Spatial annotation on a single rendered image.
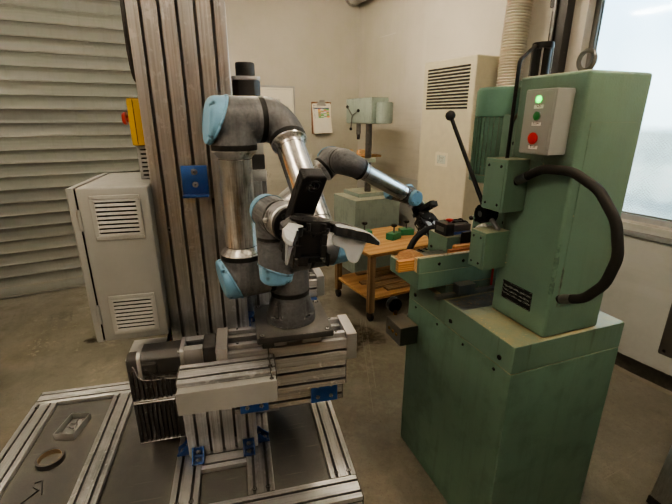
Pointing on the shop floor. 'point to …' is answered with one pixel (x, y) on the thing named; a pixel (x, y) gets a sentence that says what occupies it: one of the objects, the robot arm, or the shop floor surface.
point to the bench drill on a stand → (353, 208)
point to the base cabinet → (499, 419)
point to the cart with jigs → (371, 280)
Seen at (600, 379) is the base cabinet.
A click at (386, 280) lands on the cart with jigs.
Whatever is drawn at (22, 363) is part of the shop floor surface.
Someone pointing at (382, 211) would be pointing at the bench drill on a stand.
